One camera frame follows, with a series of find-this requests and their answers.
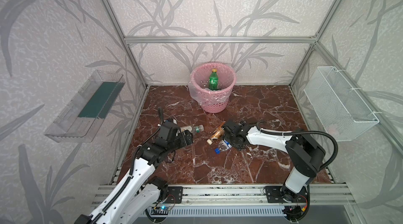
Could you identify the pink perforated plastic bin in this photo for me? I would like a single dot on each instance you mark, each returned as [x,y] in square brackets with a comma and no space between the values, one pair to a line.
[226,74]

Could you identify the horizontal aluminium frame bar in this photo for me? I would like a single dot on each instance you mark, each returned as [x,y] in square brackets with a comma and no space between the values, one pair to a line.
[212,39]

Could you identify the clear bottle bird label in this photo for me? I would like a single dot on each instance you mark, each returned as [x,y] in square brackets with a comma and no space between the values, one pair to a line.
[193,128]

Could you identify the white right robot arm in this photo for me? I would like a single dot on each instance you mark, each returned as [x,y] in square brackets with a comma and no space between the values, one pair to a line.
[305,153]

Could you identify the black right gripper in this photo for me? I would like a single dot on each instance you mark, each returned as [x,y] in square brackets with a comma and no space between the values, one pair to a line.
[229,134]

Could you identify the Nescafe brown bottle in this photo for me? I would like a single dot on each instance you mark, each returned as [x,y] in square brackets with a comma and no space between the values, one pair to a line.
[217,134]

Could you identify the clear wall tray green mat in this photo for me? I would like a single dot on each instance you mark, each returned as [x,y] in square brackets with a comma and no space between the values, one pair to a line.
[84,115]

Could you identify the crushed clear bottle blue label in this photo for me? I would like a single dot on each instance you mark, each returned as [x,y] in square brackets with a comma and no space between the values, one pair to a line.
[223,146]

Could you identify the clear plastic bin liner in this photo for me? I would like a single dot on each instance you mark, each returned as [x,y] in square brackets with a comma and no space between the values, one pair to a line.
[210,101]

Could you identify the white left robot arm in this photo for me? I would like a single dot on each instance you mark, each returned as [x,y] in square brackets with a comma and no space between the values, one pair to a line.
[139,189]

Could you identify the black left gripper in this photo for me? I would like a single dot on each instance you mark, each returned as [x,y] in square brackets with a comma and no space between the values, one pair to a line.
[186,137]

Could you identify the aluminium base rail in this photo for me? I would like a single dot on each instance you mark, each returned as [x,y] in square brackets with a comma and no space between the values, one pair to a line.
[239,200]

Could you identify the white wire mesh basket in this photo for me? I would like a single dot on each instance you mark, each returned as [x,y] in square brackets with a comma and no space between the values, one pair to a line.
[342,111]

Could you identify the green Sprite bottle yellow cap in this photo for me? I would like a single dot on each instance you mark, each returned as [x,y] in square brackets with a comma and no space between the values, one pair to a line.
[213,80]

